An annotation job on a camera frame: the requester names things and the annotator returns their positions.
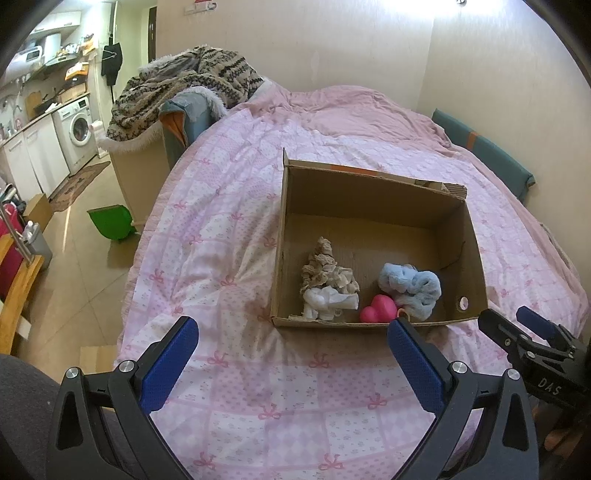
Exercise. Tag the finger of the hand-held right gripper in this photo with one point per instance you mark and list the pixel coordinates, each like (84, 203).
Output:
(538, 323)
(521, 350)

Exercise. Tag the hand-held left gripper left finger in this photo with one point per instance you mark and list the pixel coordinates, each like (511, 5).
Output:
(171, 364)

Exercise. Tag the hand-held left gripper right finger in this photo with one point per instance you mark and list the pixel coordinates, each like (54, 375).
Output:
(418, 364)

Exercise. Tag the pink heart toy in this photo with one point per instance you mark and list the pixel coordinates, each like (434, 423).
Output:
(376, 310)

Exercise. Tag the light blue fluffy cloth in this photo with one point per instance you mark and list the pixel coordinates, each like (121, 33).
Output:
(413, 286)

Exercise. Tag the brown cardboard box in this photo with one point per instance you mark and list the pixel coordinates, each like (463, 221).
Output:
(369, 230)

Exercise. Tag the pink bow-print blanket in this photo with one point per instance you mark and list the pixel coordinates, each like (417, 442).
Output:
(221, 230)

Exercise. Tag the person's grey trouser leg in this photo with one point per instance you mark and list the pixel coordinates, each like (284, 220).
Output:
(27, 397)

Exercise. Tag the green plastic dustpan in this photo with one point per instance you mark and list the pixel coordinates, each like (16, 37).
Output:
(111, 224)

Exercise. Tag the wooden chair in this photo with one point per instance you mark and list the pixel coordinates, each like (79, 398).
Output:
(21, 290)

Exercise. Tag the grey plastic bin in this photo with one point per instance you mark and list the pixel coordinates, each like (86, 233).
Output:
(39, 247)

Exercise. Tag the teal cushion orange stripe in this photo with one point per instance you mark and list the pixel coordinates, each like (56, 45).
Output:
(485, 147)

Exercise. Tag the beige fabric bin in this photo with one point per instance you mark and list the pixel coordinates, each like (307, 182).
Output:
(138, 175)

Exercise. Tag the red bag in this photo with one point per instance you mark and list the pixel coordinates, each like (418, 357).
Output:
(9, 249)

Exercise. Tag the brown doormat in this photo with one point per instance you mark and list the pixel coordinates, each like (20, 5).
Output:
(78, 184)

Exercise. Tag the small cardboard floor box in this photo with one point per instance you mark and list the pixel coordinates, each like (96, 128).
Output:
(38, 210)

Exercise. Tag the teal fur-trimmed jacket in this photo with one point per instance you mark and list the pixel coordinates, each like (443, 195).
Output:
(184, 120)

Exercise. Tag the white washing machine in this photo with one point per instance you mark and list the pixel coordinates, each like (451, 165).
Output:
(76, 134)

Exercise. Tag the white kitchen cabinets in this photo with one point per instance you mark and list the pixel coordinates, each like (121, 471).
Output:
(32, 157)

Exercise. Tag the patterned knit sweater pile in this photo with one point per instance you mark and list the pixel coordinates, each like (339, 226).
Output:
(184, 78)

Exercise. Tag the black hanging garment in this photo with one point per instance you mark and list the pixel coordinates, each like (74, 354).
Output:
(111, 62)

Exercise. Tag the cluttered kitchen shelf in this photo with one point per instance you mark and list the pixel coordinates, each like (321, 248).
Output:
(51, 60)

